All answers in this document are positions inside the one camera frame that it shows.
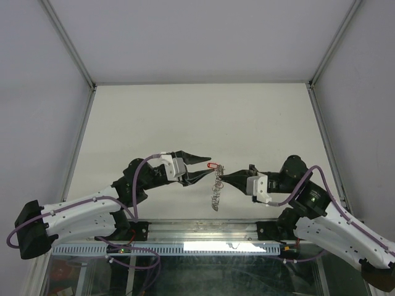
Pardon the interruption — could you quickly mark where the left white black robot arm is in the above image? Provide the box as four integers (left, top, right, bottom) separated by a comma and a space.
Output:
6, 150, 213, 260

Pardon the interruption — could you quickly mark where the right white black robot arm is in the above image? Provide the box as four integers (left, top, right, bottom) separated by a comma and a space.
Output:
220, 155, 394, 292

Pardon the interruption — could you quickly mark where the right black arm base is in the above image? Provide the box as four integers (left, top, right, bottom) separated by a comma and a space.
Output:
255, 220, 310, 243

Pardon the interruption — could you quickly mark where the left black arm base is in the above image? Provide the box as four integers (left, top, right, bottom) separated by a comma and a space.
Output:
101, 221, 150, 242

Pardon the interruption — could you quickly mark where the silver key red tag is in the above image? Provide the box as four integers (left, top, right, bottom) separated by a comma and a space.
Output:
207, 162, 224, 173

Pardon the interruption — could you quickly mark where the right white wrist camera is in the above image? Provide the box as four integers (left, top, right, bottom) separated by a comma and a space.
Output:
246, 174, 272, 207

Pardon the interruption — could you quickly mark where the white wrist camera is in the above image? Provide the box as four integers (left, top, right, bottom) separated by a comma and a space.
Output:
160, 152, 187, 184
246, 174, 272, 207

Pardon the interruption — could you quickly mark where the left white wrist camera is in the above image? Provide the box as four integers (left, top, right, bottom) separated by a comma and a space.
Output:
160, 152, 187, 184

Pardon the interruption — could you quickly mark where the aluminium mounting rail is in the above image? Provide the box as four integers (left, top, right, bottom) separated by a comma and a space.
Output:
41, 217, 371, 247

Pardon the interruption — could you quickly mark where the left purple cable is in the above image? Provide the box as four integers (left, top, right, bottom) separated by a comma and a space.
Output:
6, 154, 164, 249

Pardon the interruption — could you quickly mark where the purple cable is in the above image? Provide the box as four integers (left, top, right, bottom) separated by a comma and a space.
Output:
265, 165, 395, 266
6, 154, 164, 249

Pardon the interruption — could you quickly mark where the white slotted cable duct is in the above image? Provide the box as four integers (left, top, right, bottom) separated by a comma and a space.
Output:
52, 242, 280, 257

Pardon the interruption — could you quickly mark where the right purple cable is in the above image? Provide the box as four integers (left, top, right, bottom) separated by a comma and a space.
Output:
265, 165, 395, 266

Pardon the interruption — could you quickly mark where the right aluminium frame post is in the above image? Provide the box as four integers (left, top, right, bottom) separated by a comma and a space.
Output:
308, 0, 364, 88

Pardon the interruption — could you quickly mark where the aluminium frame post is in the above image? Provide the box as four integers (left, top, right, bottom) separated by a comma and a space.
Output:
38, 0, 96, 89
308, 0, 364, 88

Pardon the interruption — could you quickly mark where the left aluminium frame post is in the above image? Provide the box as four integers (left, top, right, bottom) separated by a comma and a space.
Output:
38, 0, 96, 89

